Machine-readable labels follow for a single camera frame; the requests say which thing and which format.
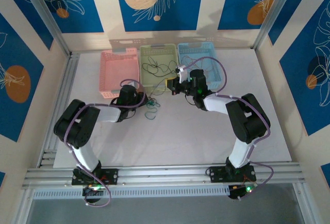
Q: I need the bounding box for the thin black cable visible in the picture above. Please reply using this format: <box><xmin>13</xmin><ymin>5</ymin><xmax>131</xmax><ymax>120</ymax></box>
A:
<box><xmin>143</xmin><ymin>63</ymin><xmax>178</xmax><ymax>78</ymax></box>
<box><xmin>147</xmin><ymin>56</ymin><xmax>171</xmax><ymax>71</ymax></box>
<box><xmin>148</xmin><ymin>79</ymin><xmax>170</xmax><ymax>101</ymax></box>

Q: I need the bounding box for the thin green cable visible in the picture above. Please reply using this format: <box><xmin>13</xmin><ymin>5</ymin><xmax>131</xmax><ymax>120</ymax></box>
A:
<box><xmin>144</xmin><ymin>104</ymin><xmax>160</xmax><ymax>120</ymax></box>

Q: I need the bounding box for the green perforated plastic basket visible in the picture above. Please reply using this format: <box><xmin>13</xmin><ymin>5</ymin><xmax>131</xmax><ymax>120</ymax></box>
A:
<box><xmin>139</xmin><ymin>43</ymin><xmax>180</xmax><ymax>93</ymax></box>

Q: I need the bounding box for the pink perforated plastic basket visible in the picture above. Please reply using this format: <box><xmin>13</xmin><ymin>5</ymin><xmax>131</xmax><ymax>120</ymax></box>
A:
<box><xmin>99</xmin><ymin>47</ymin><xmax>141</xmax><ymax>99</ymax></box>

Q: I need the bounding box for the blue perforated plastic basket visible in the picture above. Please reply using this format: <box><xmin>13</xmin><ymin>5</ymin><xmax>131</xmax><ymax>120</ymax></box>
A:
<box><xmin>177</xmin><ymin>42</ymin><xmax>222</xmax><ymax>90</ymax></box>

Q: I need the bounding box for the black controller board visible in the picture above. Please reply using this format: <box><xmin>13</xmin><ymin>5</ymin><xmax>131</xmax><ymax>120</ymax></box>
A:
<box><xmin>227</xmin><ymin>184</ymin><xmax>258</xmax><ymax>201</ymax></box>
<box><xmin>81</xmin><ymin>185</ymin><xmax>105</xmax><ymax>204</ymax></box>

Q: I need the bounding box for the black left gripper wire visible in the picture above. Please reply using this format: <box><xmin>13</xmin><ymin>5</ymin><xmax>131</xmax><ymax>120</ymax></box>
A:
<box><xmin>123</xmin><ymin>107</ymin><xmax>137</xmax><ymax>119</ymax></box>

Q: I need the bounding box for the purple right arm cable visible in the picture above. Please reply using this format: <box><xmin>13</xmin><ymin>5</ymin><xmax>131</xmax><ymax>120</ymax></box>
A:
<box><xmin>187</xmin><ymin>57</ymin><xmax>274</xmax><ymax>201</ymax></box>

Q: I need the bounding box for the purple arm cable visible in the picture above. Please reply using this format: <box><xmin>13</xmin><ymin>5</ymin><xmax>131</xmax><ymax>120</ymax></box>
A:
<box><xmin>64</xmin><ymin>78</ymin><xmax>147</xmax><ymax>207</ymax></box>
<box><xmin>187</xmin><ymin>57</ymin><xmax>274</xmax><ymax>201</ymax></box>

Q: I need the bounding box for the aluminium table edge rail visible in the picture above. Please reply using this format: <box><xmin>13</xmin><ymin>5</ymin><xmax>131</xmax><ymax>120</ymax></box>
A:
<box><xmin>37</xmin><ymin>51</ymin><xmax>80</xmax><ymax>168</ymax></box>

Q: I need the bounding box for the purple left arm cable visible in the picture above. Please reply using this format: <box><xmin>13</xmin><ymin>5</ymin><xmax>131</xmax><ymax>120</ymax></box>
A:
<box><xmin>64</xmin><ymin>78</ymin><xmax>147</xmax><ymax>207</ymax></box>

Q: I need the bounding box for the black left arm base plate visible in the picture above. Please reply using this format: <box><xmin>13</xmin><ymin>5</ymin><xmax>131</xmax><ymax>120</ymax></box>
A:
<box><xmin>71</xmin><ymin>168</ymin><xmax>119</xmax><ymax>186</ymax></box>

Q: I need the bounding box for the wide aluminium base rail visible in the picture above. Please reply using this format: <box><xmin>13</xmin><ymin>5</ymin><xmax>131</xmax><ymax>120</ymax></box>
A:
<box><xmin>24</xmin><ymin>164</ymin><xmax>303</xmax><ymax>190</ymax></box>

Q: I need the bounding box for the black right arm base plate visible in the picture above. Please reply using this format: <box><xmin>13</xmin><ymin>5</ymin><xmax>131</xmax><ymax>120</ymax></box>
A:
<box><xmin>206</xmin><ymin>166</ymin><xmax>257</xmax><ymax>183</ymax></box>

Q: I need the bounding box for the grey slotted cable duct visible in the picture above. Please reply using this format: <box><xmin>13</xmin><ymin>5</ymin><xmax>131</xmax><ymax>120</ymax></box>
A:
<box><xmin>33</xmin><ymin>185</ymin><xmax>230</xmax><ymax>199</ymax></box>

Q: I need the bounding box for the aluminium frame post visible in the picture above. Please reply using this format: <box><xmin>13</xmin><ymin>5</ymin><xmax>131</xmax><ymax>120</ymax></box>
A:
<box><xmin>19</xmin><ymin>0</ymin><xmax>73</xmax><ymax>57</ymax></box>
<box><xmin>252</xmin><ymin>0</ymin><xmax>294</xmax><ymax>51</ymax></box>

